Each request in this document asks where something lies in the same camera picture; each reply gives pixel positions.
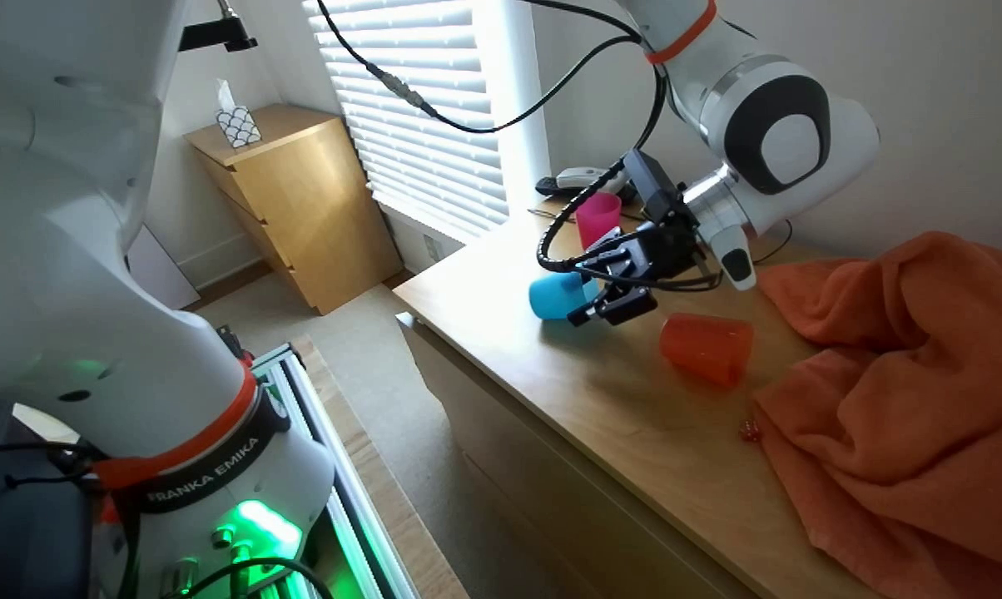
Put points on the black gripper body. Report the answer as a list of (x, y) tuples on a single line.
[(668, 253)]

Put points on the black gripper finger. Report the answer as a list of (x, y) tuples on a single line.
[(610, 268), (621, 307)]

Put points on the pink plastic cup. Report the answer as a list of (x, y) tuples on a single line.
[(600, 218)]

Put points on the blue plastic cup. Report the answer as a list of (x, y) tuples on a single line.
[(554, 296)]

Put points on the orange plastic cup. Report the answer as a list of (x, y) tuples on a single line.
[(706, 350)]

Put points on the large light wood cabinet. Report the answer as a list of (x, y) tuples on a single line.
[(586, 435)]

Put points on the white window blinds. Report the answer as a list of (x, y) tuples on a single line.
[(411, 100)]

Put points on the orange towel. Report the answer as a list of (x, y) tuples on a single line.
[(909, 400)]

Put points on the small light wood dresser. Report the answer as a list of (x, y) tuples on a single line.
[(302, 199)]

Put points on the patterned tissue box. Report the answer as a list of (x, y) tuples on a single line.
[(238, 122)]

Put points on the black controller box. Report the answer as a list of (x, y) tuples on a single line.
[(21, 533)]

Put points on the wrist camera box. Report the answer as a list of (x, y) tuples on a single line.
[(653, 185)]

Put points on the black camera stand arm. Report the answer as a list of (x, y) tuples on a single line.
[(217, 34)]

